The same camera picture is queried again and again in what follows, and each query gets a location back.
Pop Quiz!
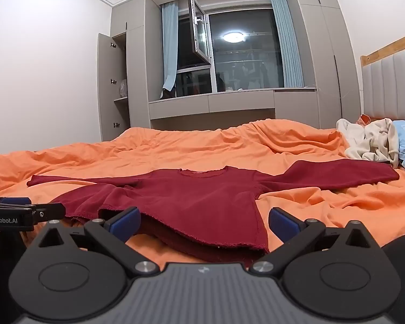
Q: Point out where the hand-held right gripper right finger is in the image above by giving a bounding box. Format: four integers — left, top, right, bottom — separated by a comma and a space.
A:
250, 207, 374, 276

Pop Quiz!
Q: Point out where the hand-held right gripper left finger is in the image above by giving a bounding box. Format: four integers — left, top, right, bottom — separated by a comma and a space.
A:
37, 207, 159, 276

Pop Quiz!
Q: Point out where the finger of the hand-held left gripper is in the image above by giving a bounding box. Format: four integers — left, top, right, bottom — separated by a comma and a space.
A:
0, 196, 37, 207
32, 203, 67, 225

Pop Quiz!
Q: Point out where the dark red long-sleeve shirt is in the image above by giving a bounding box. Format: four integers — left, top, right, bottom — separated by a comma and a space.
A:
27, 165, 400, 264

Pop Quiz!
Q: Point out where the orange bed blanket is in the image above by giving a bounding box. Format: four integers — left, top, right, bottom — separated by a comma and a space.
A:
0, 119, 405, 269

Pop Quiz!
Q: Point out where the cream crumpled garment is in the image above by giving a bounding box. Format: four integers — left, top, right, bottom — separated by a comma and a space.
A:
336, 118, 400, 168

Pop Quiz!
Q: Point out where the open grey wardrobe door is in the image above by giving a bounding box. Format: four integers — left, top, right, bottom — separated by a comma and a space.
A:
98, 33, 119, 141

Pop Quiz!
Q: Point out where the large window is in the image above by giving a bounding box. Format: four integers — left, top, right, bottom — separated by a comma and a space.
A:
160, 2, 286, 100

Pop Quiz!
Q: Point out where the grey built-in wardrobe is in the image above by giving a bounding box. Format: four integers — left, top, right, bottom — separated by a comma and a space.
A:
98, 0, 362, 142

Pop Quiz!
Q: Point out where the grey padded headboard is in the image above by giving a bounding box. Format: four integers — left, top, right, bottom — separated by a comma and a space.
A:
360, 30, 405, 123

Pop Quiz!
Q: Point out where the long light blue curtain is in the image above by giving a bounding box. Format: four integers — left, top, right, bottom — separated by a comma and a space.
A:
268, 0, 305, 88

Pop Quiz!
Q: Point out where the short light blue curtain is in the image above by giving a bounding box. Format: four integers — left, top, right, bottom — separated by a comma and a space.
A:
161, 1, 180, 92

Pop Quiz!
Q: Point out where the open window sash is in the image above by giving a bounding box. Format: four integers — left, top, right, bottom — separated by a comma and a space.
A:
188, 0, 212, 65

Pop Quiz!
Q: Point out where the thin white cable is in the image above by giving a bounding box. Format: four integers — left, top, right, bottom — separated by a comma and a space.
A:
315, 86, 344, 101

